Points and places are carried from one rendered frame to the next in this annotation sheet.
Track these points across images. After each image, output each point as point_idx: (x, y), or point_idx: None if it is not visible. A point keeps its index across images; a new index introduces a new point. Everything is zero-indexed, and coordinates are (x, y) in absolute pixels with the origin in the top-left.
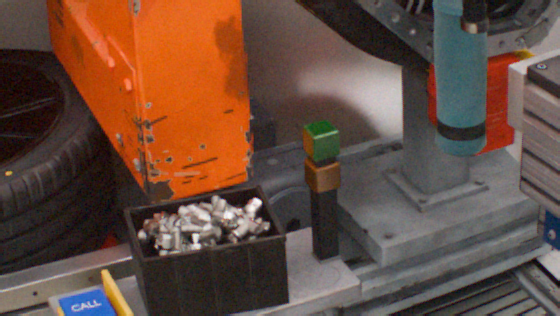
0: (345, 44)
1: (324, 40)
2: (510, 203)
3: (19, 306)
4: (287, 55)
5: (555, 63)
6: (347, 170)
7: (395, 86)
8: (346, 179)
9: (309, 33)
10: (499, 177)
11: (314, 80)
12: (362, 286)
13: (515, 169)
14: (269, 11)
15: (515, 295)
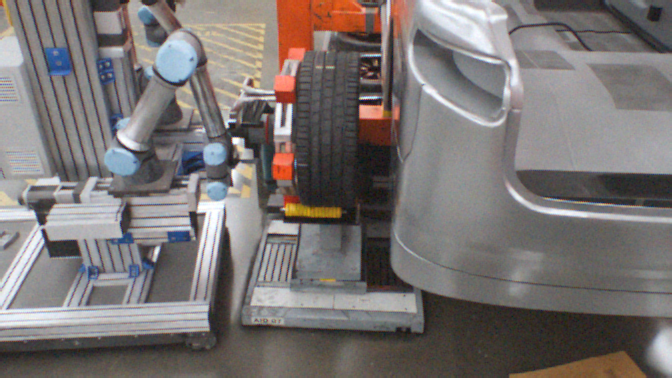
0: (568, 341)
1: (577, 335)
2: (298, 255)
3: None
4: (560, 313)
5: (188, 110)
6: (356, 229)
7: (500, 337)
8: (351, 227)
9: (591, 333)
10: (317, 260)
11: (522, 311)
12: None
13: (318, 267)
14: (636, 330)
15: (283, 277)
